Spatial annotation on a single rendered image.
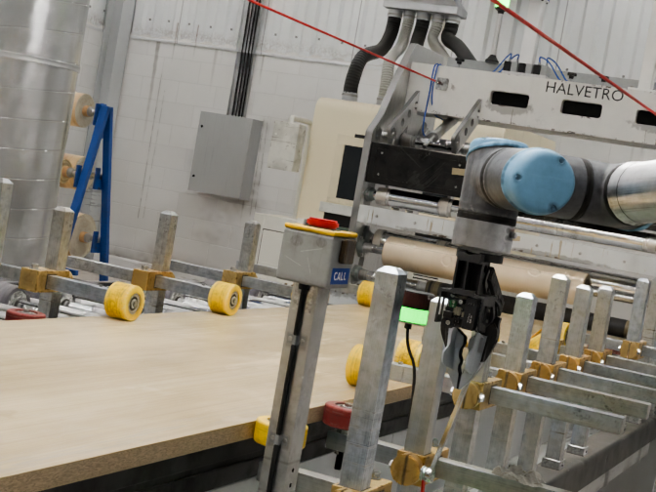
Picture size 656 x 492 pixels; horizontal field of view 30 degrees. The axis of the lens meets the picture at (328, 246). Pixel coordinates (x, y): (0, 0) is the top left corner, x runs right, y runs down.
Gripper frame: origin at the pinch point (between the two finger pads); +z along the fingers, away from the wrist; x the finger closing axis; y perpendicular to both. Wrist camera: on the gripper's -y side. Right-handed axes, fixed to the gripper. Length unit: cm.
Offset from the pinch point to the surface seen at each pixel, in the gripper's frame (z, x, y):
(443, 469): 16.4, -3.6, -11.2
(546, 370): 5, -6, -79
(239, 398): 11.3, -36.3, 1.3
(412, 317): -7.3, -11.6, -5.6
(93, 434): 12, -33, 46
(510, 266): -9, -71, -264
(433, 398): 4.9, -6.1, -7.0
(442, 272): -2, -97, -264
